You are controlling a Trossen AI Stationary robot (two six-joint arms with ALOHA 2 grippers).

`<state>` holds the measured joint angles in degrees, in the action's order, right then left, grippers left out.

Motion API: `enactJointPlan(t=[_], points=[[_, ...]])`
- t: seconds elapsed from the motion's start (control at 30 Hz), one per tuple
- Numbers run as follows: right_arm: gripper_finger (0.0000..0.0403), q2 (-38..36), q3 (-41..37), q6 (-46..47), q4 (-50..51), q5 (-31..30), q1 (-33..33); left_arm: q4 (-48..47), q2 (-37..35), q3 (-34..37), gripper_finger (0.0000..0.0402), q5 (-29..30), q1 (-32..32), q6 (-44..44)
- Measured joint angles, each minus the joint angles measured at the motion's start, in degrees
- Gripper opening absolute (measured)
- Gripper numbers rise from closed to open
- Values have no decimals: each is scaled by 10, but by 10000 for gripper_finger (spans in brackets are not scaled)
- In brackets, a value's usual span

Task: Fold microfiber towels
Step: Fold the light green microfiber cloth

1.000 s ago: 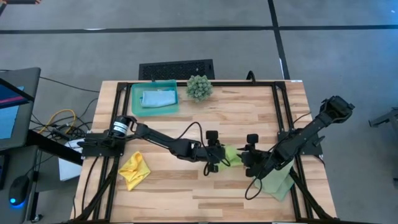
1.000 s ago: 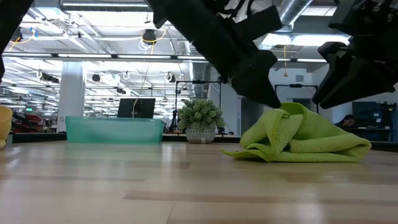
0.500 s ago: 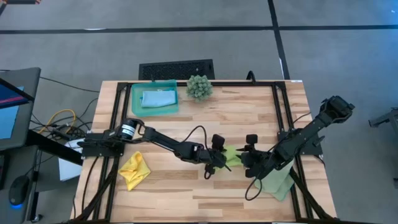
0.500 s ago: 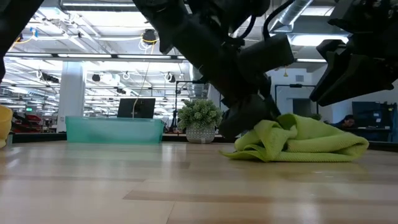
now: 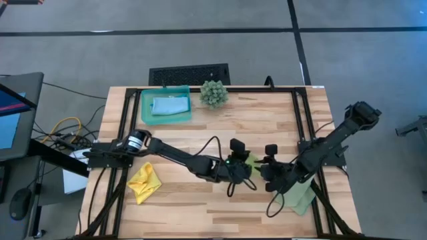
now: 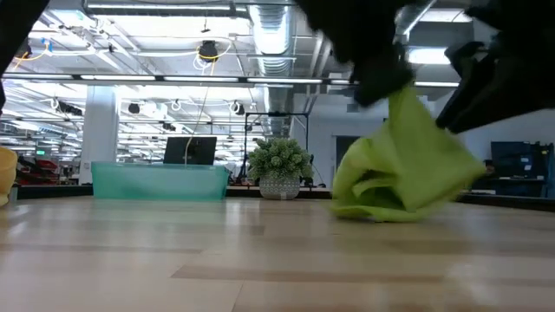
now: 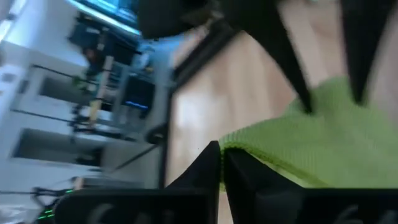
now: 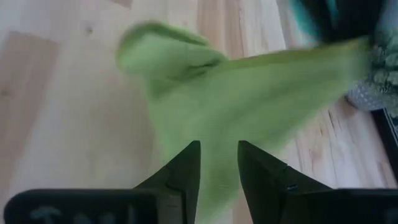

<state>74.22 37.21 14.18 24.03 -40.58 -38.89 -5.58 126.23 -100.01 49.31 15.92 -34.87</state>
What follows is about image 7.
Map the white shelving unit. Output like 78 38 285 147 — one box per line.
0 40 170 190

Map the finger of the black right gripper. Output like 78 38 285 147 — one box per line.
223 0 313 114
340 0 396 106

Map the computer monitor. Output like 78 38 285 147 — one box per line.
67 0 142 35

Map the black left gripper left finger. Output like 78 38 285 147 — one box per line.
54 141 222 224

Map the lime green microfiber towel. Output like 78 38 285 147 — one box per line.
219 76 398 191

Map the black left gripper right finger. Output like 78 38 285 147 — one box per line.
223 148 398 224

